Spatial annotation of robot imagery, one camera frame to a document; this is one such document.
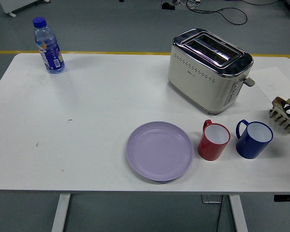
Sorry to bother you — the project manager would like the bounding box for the slice of bread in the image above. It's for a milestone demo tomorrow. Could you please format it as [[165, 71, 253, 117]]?
[[271, 96, 290, 112]]

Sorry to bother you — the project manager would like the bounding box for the grey toaster lever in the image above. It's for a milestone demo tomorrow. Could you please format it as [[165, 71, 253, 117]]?
[[241, 75, 255, 87]]

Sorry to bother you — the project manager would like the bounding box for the lilac round plate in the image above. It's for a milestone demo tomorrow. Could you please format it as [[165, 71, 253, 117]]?
[[126, 121, 194, 183]]

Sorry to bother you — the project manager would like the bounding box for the silver metal toast rack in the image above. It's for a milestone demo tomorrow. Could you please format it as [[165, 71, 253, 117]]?
[[268, 106, 290, 135]]

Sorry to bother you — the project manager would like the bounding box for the blue mug white inside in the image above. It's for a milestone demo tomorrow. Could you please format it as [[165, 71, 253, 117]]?
[[235, 119, 274, 160]]

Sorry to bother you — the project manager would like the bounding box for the red mug white inside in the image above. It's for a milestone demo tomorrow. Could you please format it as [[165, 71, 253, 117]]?
[[197, 119, 231, 161]]

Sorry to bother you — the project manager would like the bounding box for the cream and chrome toaster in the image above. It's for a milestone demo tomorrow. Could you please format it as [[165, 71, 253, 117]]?
[[167, 28, 254, 116]]

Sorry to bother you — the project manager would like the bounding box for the white table leg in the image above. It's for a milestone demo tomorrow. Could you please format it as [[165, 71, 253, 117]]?
[[50, 194, 71, 232], [228, 194, 248, 232]]

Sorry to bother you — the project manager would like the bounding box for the black floor device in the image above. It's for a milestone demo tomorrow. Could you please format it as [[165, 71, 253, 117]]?
[[160, 0, 176, 11]]

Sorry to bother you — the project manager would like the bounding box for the clear water bottle blue cap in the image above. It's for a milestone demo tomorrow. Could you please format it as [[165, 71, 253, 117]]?
[[32, 16, 66, 74]]

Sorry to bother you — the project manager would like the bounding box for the white floor stand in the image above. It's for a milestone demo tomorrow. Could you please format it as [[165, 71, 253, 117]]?
[[0, 0, 50, 18]]

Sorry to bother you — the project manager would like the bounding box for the black floor cable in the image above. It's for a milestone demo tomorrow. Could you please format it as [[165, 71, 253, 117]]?
[[186, 0, 281, 25]]

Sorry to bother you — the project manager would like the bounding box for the clear plastic under-table bracket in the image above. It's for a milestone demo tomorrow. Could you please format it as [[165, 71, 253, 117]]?
[[201, 194, 223, 204]]

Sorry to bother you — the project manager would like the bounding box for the black under-table cable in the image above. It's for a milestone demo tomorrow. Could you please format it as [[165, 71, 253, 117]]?
[[215, 195, 224, 232]]

